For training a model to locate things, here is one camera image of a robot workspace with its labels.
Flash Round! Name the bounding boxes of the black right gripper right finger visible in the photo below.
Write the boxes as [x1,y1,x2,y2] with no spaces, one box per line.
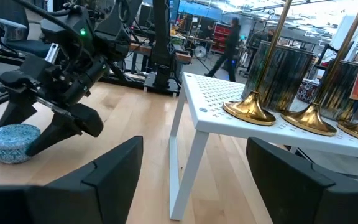
[246,137,358,224]

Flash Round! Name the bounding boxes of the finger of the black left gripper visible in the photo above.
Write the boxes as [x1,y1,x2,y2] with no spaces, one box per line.
[25,103,104,157]
[0,97,39,130]

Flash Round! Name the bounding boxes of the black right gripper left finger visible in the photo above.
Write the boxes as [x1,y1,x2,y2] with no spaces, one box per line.
[0,135,144,224]

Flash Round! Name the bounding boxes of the silver aluminium extrusion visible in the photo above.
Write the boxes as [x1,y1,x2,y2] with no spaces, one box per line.
[44,42,60,65]

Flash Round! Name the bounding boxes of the dark office chair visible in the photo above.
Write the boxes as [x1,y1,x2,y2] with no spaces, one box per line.
[0,0,54,62]

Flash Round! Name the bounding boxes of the wooden workbench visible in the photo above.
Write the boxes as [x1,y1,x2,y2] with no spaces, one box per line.
[129,42,192,63]

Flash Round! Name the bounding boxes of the white perforated metal riser shelf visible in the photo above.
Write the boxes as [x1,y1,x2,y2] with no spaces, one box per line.
[168,72,358,221]

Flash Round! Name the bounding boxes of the white floor fan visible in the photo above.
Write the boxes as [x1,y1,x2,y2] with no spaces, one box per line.
[193,45,208,60]

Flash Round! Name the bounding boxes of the red storage rack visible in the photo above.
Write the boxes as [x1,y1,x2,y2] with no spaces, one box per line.
[211,21,231,54]

